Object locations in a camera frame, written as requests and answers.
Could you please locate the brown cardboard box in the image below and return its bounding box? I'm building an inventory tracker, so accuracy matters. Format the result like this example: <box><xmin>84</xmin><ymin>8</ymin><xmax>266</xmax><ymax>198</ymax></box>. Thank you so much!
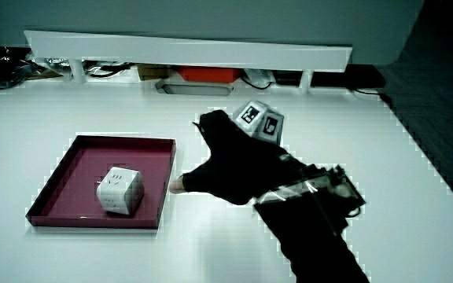
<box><xmin>136</xmin><ymin>64</ymin><xmax>171</xmax><ymax>82</ymax></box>

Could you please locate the person's right hand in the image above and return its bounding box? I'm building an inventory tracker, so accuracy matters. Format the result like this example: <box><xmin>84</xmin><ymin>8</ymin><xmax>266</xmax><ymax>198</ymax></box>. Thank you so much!
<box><xmin>168</xmin><ymin>100</ymin><xmax>308</xmax><ymax>207</ymax></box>

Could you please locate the maroon square tray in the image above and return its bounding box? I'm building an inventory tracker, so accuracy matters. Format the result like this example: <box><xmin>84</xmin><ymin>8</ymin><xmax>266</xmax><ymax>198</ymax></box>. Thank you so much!
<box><xmin>24</xmin><ymin>134</ymin><xmax>178</xmax><ymax>230</ymax></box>

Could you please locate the white cube socket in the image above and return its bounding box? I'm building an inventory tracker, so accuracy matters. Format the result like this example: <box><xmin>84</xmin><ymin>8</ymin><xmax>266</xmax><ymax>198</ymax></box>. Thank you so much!
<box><xmin>95</xmin><ymin>166</ymin><xmax>145</xmax><ymax>216</ymax></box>

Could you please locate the black cable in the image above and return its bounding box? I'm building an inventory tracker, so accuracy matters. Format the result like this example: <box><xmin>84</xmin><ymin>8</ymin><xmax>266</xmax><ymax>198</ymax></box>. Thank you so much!
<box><xmin>84</xmin><ymin>61</ymin><xmax>134</xmax><ymax>79</ymax></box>
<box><xmin>351</xmin><ymin>87</ymin><xmax>395</xmax><ymax>108</ymax></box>

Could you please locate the orange box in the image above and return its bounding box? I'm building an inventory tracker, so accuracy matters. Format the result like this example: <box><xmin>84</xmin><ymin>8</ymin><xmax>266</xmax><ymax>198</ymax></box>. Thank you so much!
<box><xmin>177</xmin><ymin>65</ymin><xmax>244</xmax><ymax>84</ymax></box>

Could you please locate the white desk riser shelf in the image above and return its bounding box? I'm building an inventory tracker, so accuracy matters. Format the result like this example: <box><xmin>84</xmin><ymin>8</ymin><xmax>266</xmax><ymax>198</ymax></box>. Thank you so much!
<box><xmin>24</xmin><ymin>30</ymin><xmax>353</xmax><ymax>95</ymax></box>

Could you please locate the clear-covered wrist electronics module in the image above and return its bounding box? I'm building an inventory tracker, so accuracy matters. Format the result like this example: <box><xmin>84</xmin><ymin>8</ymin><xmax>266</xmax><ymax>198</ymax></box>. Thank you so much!
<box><xmin>254</xmin><ymin>164</ymin><xmax>366</xmax><ymax>237</ymax></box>

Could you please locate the white plastic bag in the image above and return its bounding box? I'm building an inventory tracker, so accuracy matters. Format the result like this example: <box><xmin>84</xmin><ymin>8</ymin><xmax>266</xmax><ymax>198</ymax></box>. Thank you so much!
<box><xmin>244</xmin><ymin>68</ymin><xmax>275</xmax><ymax>88</ymax></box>

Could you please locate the grey flat tray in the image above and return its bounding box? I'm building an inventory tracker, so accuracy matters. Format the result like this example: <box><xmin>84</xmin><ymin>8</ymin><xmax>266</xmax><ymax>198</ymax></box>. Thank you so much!
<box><xmin>155</xmin><ymin>79</ymin><xmax>234</xmax><ymax>97</ymax></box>

